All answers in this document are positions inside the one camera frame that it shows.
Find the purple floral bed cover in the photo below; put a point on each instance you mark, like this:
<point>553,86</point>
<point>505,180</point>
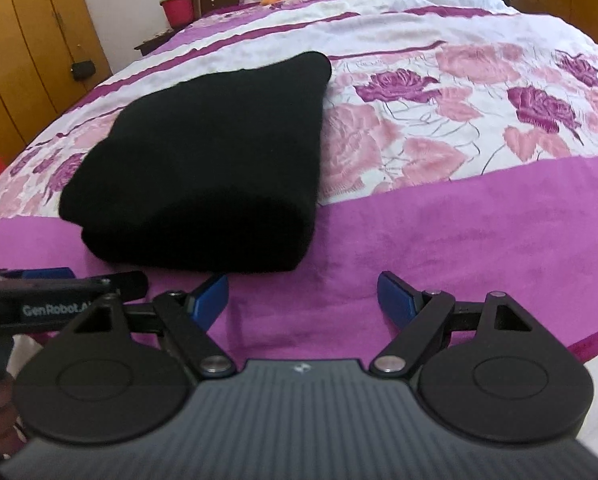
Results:
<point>429,125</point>

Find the black knit cardigan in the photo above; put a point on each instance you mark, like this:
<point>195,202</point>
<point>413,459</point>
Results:
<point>204,160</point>

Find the dark wooden nightstand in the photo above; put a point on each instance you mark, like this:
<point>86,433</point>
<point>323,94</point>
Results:
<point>154,41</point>

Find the small black bag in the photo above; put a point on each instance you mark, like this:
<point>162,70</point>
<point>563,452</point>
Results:
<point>83,70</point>

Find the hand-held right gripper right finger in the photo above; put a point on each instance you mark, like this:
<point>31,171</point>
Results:
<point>395,299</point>

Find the red plastic bucket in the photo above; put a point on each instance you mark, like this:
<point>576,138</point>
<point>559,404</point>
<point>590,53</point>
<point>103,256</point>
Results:
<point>177,10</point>

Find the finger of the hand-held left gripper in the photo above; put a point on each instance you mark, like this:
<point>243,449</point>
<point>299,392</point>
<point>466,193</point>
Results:
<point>49,273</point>
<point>131,285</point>

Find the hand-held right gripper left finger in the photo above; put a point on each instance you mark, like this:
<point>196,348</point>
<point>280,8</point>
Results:
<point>213,302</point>

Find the person's left hand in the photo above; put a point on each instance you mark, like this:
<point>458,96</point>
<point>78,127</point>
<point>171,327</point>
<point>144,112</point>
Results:
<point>0,410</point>

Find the wooden wardrobe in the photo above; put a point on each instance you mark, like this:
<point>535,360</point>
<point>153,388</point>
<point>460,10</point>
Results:
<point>24,50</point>

